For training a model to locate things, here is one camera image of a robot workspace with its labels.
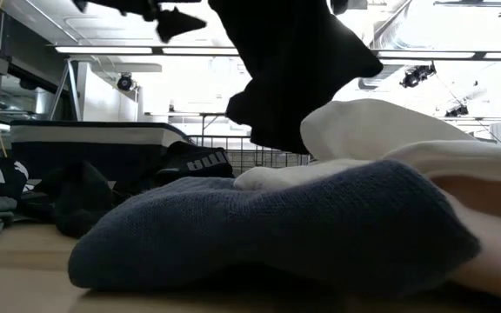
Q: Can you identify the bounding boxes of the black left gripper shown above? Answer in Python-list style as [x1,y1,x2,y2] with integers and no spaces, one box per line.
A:
[72,0,209,44]

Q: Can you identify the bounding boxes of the white terry sock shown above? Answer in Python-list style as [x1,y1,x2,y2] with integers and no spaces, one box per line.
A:
[232,159,374,191]

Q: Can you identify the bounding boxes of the white cloth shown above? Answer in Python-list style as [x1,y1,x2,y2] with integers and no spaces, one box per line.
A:
[300,98,501,189]

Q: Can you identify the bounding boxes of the pale pink knit cloth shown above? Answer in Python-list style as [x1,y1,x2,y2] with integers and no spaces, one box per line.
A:
[431,173,501,305]

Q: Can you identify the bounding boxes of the long ceiling light bar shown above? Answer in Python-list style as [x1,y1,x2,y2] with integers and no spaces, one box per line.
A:
[54,44,501,62]

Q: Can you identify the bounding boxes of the round black ceiling spotlight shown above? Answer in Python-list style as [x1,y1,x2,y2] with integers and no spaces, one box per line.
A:
[117,72,138,93]

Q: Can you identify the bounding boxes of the grey tripod stand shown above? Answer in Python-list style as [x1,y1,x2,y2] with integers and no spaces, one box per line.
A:
[49,57,83,123]

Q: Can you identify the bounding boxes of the blue white striped fabric bin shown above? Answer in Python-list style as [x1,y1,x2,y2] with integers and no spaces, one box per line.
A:
[10,120,191,183]

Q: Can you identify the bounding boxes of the navy blue knit cloth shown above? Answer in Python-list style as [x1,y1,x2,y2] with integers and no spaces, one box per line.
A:
[67,159,483,297]

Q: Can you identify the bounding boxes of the small black track light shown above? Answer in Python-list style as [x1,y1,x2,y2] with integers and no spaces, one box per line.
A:
[444,103,470,118]

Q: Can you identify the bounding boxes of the metal rack frame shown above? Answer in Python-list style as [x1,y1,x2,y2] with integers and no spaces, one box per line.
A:
[199,112,252,137]

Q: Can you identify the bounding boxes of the wire mesh basket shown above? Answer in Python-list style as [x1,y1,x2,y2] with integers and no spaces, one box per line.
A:
[186,135,313,176]

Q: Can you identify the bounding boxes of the spiral ventilation duct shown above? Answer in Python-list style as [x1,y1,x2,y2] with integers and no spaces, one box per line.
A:
[357,64,404,91]

